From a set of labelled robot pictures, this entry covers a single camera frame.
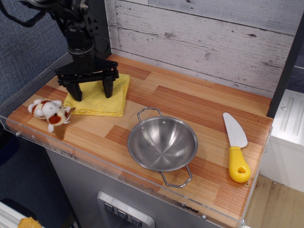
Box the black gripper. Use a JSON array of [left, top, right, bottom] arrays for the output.
[[54, 38, 119, 102]]

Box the yellow cloth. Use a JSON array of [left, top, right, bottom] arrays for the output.
[[63, 74, 130, 117]]

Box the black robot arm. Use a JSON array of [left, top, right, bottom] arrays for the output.
[[0, 0, 119, 101]]

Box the brown white plush dog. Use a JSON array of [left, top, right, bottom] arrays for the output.
[[28, 99, 76, 140]]

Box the clear acrylic table guard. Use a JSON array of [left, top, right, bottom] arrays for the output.
[[0, 35, 274, 228]]

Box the grey cabinet control panel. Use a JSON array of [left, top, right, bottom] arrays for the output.
[[97, 191, 155, 228]]

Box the yellow object bottom left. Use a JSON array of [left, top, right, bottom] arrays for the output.
[[17, 217, 42, 228]]

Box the white side cabinet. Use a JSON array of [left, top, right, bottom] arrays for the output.
[[260, 90, 304, 192]]

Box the steel bowl with handles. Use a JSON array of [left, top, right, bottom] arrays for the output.
[[127, 107, 199, 188]]

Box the toy knife yellow handle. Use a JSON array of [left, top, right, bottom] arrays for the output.
[[223, 113, 251, 183]]

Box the dark right frame post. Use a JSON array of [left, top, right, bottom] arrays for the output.
[[266, 15, 304, 118]]

